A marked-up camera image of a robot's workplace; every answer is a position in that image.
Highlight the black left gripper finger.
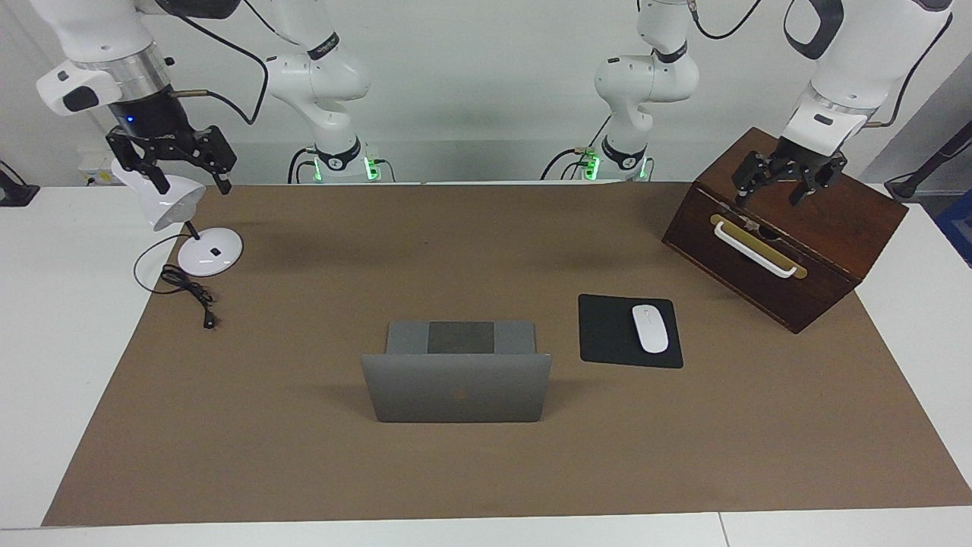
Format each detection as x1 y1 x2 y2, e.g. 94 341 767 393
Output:
731 150 779 207
790 156 847 207

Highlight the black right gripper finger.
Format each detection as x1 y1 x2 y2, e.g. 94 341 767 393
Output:
105 131 172 194
182 125 238 195

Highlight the silver laptop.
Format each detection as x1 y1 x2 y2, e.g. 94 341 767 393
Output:
360 320 554 424

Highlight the white power strip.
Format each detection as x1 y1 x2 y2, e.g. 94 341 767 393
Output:
80 148 122 187

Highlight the dark wooden box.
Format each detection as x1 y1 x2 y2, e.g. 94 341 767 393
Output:
661 127 910 335

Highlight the white desk lamp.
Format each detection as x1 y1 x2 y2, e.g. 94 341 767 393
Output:
111 156 245 277

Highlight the black tripod leg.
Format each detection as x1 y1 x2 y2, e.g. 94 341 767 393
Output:
885 122 972 201

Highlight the black stand foot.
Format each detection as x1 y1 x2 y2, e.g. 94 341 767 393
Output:
0 161 40 207

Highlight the blue crate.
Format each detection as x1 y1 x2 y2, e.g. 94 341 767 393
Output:
934 190 972 268

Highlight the white computer mouse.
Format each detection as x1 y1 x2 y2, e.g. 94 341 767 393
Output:
632 304 670 355

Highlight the black mouse pad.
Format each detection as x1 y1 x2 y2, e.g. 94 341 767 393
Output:
578 294 684 370

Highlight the brown table mat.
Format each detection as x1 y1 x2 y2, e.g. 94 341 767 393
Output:
42 182 972 527

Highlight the black right arm base cable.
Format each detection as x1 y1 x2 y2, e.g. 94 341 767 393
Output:
287 147 320 184

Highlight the black arm base cable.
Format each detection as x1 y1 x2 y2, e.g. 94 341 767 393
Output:
287 147 320 184
541 114 612 182

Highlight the white box handle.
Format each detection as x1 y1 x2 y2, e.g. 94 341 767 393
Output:
713 220 800 280

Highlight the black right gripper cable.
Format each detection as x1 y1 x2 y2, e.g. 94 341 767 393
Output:
156 0 271 126

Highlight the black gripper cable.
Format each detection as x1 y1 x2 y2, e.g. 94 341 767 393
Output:
156 0 271 126
862 11 955 128

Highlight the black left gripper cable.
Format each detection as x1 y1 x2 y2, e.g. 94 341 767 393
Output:
862 11 955 128

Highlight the black lamp power cable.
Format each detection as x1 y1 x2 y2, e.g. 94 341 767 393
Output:
134 232 218 330

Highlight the black left arm base cable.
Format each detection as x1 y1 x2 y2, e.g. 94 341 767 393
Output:
541 114 612 182

